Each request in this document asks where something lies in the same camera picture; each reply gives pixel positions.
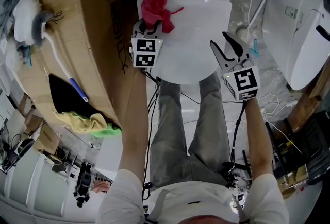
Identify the small cardboard box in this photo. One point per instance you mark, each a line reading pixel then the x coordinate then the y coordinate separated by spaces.
pixel 47 138

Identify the yellow cloth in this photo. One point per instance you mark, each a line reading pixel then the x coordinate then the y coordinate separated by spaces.
pixel 85 122

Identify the person's grey trousers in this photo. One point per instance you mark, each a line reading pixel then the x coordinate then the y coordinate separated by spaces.
pixel 170 140

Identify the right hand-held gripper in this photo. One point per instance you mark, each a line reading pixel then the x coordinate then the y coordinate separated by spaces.
pixel 243 81

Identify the person's white t-shirt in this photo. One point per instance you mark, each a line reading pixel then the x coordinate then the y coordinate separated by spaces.
pixel 196 199

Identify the person's left forearm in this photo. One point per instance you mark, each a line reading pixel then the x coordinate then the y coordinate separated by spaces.
pixel 135 120

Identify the grey stone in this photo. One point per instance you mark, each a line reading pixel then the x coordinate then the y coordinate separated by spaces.
pixel 241 32

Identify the white toilet lid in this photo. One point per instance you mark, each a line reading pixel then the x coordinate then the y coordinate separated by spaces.
pixel 193 45

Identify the large cardboard box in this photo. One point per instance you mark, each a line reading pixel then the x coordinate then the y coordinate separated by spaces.
pixel 98 24

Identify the pink cloth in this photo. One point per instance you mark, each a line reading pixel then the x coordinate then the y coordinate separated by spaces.
pixel 154 9

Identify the open cardboard box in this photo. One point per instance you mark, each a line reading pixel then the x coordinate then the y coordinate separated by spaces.
pixel 296 179

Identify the teal plastic clips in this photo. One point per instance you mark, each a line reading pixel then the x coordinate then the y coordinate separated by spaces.
pixel 254 49

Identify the green cloth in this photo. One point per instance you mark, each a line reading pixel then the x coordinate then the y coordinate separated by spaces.
pixel 108 131

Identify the black cloth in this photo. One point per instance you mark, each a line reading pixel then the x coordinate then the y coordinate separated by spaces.
pixel 69 99

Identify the stack of wooden planks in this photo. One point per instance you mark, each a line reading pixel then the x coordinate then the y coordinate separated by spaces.
pixel 306 99

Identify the person's right forearm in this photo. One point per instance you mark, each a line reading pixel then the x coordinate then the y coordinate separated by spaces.
pixel 259 140

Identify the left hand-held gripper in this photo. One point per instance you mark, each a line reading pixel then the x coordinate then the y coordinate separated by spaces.
pixel 145 49

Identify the white pipe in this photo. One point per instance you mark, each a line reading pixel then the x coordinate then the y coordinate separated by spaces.
pixel 257 11

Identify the white smart toilet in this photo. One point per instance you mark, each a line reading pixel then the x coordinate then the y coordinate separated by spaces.
pixel 291 50

